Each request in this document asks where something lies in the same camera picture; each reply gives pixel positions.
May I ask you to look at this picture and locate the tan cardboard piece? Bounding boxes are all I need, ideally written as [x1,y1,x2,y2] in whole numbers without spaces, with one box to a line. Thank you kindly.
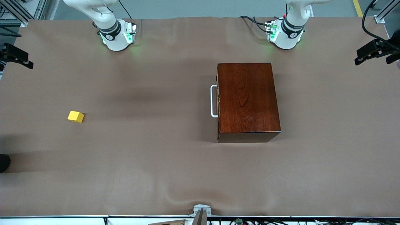
[147,219,188,225]

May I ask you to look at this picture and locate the aluminium frame profiles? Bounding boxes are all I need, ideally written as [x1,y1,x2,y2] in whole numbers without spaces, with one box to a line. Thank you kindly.
[0,0,50,27]

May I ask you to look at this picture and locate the black round object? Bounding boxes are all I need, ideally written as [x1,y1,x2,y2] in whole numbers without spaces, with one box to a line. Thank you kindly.
[0,153,11,173]

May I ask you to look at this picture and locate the yellow wooden block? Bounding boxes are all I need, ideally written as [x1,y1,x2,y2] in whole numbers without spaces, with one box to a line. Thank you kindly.
[67,111,85,123]

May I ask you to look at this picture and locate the brown table cover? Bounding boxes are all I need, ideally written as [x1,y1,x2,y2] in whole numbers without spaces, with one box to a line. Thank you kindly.
[0,16,400,218]

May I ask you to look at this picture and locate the yellow floor tape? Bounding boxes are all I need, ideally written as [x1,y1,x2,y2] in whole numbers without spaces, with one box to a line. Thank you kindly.
[352,0,363,17]

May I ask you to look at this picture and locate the grey metal bracket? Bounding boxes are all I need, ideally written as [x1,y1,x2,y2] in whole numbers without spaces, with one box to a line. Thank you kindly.
[188,204,212,225]

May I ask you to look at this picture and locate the black right base cable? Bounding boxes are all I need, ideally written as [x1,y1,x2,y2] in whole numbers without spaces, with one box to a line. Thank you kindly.
[117,0,132,20]

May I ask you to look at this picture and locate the black left base cables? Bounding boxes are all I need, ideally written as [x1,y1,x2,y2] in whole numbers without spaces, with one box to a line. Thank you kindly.
[239,15,270,33]

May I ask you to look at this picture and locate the dark brown wooden cabinet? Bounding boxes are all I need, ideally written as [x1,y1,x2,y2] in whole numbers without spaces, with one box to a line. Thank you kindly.
[217,62,281,143]

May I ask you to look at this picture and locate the aluminium profile with bracket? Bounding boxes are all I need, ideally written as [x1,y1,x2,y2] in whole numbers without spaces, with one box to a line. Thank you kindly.
[373,0,400,24]

